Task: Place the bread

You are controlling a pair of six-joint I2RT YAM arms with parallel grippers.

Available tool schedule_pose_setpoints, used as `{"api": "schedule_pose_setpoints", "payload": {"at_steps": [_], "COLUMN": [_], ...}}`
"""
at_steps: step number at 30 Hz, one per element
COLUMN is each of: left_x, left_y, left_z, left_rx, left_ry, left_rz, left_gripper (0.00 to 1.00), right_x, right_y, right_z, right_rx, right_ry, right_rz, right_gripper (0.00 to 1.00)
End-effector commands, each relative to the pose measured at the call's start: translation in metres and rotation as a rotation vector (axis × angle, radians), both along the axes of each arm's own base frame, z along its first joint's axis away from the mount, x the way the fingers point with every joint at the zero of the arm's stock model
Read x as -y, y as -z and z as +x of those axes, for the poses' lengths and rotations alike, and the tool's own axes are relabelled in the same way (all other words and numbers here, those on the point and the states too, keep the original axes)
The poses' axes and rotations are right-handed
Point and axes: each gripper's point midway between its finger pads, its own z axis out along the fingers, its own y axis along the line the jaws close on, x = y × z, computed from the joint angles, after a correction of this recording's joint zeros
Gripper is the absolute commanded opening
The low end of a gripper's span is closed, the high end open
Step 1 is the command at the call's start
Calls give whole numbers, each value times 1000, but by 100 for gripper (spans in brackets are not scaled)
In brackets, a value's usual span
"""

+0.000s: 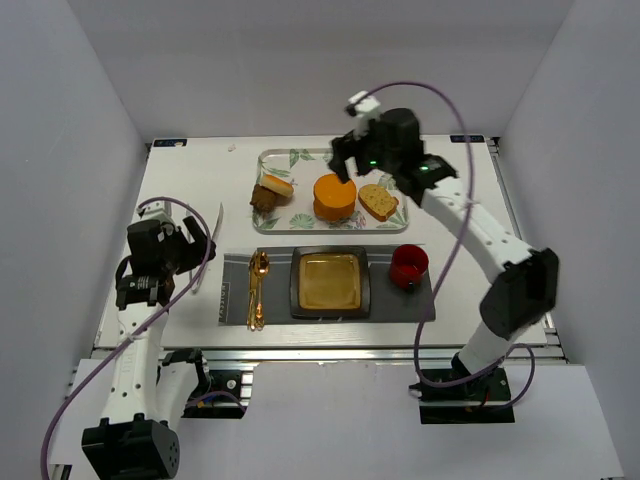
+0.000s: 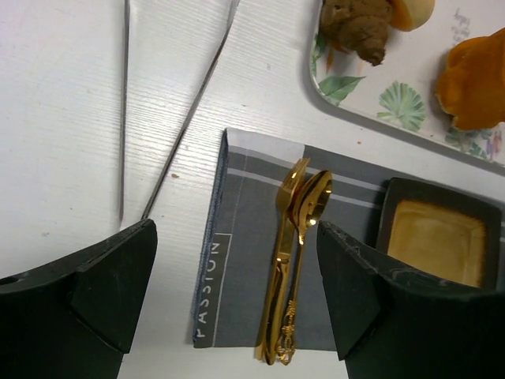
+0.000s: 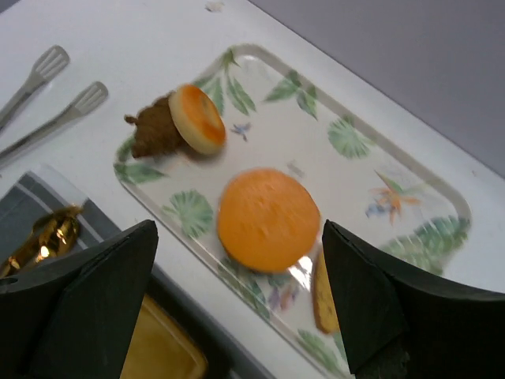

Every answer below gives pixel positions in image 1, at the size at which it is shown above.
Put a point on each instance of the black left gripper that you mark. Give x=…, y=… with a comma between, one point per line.
x=181, y=248

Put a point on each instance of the gold spoon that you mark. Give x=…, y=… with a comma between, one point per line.
x=261, y=266

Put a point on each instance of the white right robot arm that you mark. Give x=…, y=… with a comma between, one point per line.
x=523, y=280

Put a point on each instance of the blue table label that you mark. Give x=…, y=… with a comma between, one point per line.
x=467, y=139
x=169, y=143

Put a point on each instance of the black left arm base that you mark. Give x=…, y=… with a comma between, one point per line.
x=198, y=391

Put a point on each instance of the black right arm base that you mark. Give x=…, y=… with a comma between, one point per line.
x=454, y=396

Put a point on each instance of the leaf-patterned serving tray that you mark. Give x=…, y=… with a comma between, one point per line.
x=301, y=167

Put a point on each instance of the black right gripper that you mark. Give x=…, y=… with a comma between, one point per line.
x=353, y=151

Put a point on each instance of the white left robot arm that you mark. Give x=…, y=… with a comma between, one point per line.
x=136, y=437

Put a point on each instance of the red enamel mug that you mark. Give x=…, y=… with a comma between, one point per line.
x=409, y=263

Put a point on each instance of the grey placemat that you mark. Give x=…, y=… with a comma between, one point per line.
x=390, y=303

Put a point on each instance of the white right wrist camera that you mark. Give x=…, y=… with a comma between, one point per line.
x=363, y=105

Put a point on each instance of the brown chocolate muffin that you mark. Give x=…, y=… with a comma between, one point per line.
x=263, y=200

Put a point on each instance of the orange round bread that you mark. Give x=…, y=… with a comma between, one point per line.
x=334, y=200

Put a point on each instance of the blue table label right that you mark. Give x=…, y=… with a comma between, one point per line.
x=467, y=139

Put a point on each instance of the black square plate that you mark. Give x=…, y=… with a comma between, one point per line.
x=330, y=282

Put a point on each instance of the blue table label left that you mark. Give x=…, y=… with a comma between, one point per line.
x=169, y=143

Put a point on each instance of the sliced seeded bread loaf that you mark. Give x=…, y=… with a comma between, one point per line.
x=377, y=201

